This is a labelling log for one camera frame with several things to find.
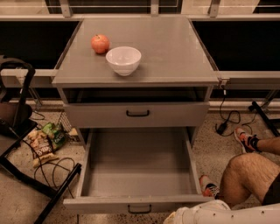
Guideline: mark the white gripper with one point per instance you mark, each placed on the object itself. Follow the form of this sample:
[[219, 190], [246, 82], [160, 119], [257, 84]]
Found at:
[[183, 216]]

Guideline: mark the grey drawer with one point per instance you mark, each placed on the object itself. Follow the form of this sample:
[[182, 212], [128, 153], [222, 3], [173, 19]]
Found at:
[[137, 171], [124, 115]]

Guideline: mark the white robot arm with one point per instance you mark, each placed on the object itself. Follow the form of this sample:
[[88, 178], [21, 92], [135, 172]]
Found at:
[[218, 212]]

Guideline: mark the grey drawer cabinet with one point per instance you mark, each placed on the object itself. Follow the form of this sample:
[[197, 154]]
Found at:
[[134, 95]]

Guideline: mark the grey top drawer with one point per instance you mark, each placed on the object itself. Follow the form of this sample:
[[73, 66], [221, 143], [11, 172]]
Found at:
[[124, 115]]

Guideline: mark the orange sneaker near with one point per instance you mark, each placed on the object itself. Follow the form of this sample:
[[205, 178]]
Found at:
[[208, 187]]

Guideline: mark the orange sneaker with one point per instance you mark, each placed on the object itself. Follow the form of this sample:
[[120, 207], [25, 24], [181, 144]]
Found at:
[[208, 187], [248, 142]]

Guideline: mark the person's bare leg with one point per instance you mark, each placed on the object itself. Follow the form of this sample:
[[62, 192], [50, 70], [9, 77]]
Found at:
[[252, 173]]

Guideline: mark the orange sneaker far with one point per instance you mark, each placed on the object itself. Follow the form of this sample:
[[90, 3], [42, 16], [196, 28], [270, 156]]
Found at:
[[248, 142]]

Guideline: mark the black stand base right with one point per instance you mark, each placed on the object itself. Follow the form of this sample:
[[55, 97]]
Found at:
[[273, 124]]

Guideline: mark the green snack bag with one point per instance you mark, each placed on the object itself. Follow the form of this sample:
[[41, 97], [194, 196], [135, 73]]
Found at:
[[56, 134]]

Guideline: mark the metal window railing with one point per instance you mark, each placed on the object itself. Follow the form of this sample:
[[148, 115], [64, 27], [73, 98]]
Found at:
[[140, 13]]

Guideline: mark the brown chip bag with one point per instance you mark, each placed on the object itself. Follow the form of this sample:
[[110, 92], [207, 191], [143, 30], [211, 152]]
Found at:
[[42, 148]]

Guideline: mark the white ceramic bowl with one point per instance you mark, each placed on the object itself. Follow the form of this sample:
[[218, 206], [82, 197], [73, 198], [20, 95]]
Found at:
[[124, 60]]

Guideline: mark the red apple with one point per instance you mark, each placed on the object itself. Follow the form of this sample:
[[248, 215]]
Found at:
[[100, 43]]

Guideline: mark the black chair frame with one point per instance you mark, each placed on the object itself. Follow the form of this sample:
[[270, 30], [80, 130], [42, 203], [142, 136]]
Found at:
[[15, 125]]

